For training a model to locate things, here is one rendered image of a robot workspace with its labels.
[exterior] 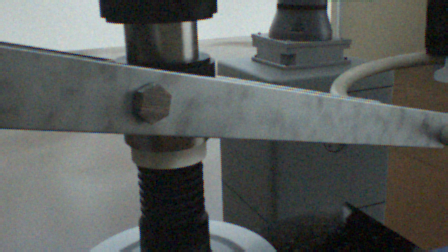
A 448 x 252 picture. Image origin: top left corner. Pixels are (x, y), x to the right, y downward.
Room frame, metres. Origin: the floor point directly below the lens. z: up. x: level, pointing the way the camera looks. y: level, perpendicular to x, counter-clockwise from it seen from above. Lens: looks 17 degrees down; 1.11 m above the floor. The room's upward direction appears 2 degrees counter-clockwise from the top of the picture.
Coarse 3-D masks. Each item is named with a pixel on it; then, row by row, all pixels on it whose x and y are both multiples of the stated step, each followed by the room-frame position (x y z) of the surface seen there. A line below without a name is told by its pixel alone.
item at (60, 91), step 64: (0, 64) 0.29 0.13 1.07; (64, 64) 0.31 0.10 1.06; (128, 64) 0.35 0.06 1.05; (0, 128) 0.29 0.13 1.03; (64, 128) 0.31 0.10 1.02; (128, 128) 0.34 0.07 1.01; (192, 128) 0.38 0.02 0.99; (256, 128) 0.42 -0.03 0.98; (320, 128) 0.48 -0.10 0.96; (384, 128) 0.56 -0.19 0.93
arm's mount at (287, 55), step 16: (272, 48) 1.45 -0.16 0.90; (288, 48) 1.38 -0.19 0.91; (304, 48) 1.40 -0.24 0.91; (320, 48) 1.42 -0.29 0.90; (336, 48) 1.44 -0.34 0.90; (272, 64) 1.45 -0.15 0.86; (288, 64) 1.39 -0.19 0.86; (304, 64) 1.40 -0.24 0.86; (320, 64) 1.42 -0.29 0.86; (336, 64) 1.44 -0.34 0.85
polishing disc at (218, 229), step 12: (132, 228) 0.52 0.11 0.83; (216, 228) 0.51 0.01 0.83; (228, 228) 0.51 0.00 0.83; (240, 228) 0.51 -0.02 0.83; (108, 240) 0.50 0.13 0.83; (120, 240) 0.49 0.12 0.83; (132, 240) 0.49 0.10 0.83; (216, 240) 0.49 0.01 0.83; (228, 240) 0.49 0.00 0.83; (240, 240) 0.48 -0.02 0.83; (252, 240) 0.48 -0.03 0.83; (264, 240) 0.48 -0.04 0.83
